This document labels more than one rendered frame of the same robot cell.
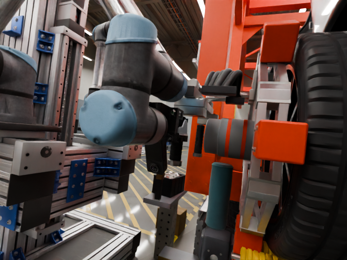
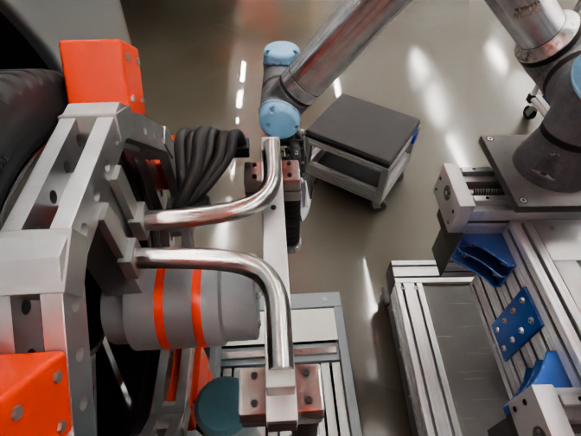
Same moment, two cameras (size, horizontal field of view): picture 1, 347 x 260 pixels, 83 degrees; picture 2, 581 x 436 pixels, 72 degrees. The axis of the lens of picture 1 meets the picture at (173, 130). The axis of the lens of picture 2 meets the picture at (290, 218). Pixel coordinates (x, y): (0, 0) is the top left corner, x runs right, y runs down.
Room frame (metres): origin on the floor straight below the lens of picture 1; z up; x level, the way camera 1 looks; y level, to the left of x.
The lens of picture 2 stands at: (1.03, -0.20, 1.39)
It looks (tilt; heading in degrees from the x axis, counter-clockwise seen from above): 49 degrees down; 158
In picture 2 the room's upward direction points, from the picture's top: straight up
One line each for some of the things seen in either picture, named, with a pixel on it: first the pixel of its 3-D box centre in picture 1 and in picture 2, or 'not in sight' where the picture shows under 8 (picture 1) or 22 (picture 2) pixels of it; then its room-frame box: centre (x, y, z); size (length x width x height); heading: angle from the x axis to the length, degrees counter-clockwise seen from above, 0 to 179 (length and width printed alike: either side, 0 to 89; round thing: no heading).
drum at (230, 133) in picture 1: (235, 138); (188, 299); (0.69, -0.22, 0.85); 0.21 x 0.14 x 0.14; 71
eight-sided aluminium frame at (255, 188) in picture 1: (257, 141); (140, 301); (0.67, -0.29, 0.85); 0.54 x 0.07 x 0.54; 161
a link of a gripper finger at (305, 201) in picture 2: not in sight; (303, 194); (0.56, 0.02, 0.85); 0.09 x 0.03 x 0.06; 170
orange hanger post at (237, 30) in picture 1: (231, 81); not in sight; (3.02, -0.81, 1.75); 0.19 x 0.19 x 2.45; 71
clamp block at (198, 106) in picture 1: (190, 107); (272, 180); (0.57, -0.04, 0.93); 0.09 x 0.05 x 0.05; 71
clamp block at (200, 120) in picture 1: (207, 119); (281, 394); (0.90, -0.15, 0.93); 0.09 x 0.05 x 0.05; 71
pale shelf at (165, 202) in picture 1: (169, 193); not in sight; (1.32, -0.02, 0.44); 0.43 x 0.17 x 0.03; 161
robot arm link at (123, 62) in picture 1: (136, 62); (281, 76); (0.32, 0.07, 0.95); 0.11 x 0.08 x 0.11; 157
